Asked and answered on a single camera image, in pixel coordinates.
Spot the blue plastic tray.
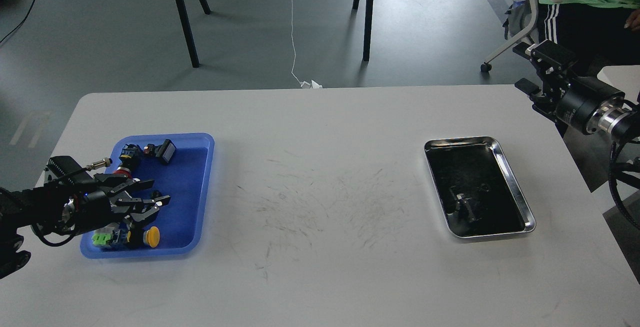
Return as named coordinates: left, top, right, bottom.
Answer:
left=79, top=132, right=215, bottom=259

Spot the red green ringed button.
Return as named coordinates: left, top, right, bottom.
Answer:
left=112, top=165, right=133, bottom=179

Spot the black table legs left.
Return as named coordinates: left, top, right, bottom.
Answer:
left=174, top=0, right=211, bottom=68

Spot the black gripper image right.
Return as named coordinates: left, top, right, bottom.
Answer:
left=513, top=40, right=626, bottom=135

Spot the person's second hand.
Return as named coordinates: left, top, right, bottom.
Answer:
left=623, top=8, right=640, bottom=33

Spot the person in green shirt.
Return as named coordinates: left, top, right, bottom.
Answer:
left=537, top=0, right=640, bottom=76

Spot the black square push button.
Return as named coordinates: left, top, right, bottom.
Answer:
left=142, top=139, right=177, bottom=165

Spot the black cable hose right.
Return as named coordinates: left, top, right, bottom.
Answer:
left=608, top=137, right=640, bottom=230

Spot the white floor cable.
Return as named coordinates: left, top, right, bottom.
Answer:
left=272, top=0, right=323, bottom=89

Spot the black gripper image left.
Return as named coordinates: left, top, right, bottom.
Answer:
left=62, top=173, right=171, bottom=236

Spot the white side table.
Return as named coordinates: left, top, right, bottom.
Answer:
left=597, top=65, right=640, bottom=102

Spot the silver metal tray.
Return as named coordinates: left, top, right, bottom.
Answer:
left=423, top=136, right=537, bottom=242

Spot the yellow mushroom push button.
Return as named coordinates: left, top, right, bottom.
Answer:
left=125, top=226, right=161, bottom=249

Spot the green white switch block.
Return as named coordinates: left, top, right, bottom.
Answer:
left=91, top=224, right=121, bottom=249

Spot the white office chair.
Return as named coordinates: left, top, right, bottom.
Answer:
left=480, top=0, right=538, bottom=74

